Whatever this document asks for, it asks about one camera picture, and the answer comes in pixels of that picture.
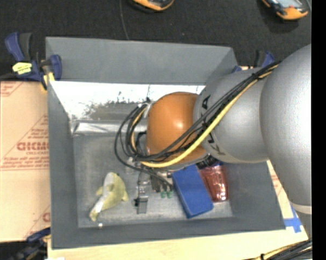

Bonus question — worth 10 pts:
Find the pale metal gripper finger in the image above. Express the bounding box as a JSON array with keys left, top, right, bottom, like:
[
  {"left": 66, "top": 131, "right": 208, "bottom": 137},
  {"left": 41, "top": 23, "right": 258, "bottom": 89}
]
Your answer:
[
  {"left": 136, "top": 196, "right": 150, "bottom": 215},
  {"left": 137, "top": 172, "right": 151, "bottom": 197}
]

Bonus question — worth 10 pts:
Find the yellow toy animal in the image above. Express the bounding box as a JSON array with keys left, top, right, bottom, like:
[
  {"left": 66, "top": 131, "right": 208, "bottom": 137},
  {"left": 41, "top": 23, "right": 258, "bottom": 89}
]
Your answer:
[{"left": 88, "top": 171, "right": 130, "bottom": 223}]

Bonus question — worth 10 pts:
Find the blue sponge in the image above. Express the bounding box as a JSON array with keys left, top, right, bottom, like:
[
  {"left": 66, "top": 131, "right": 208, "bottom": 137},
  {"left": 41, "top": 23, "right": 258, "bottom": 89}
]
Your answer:
[{"left": 171, "top": 164, "right": 215, "bottom": 219}]

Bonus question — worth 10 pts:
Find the red shiny packet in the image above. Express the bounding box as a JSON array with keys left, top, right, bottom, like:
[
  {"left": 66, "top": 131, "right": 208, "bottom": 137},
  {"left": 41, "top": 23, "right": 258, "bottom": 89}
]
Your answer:
[{"left": 199, "top": 164, "right": 229, "bottom": 203}]

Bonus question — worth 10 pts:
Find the grey metal bin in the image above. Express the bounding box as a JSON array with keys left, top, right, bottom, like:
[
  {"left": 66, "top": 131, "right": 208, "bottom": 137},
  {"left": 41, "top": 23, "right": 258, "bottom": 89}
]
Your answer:
[{"left": 44, "top": 36, "right": 286, "bottom": 249}]

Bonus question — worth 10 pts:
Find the brown cardboard board, red print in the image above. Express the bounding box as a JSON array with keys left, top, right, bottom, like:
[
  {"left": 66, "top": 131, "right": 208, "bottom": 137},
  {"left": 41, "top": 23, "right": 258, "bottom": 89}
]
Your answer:
[{"left": 0, "top": 80, "right": 289, "bottom": 244}]

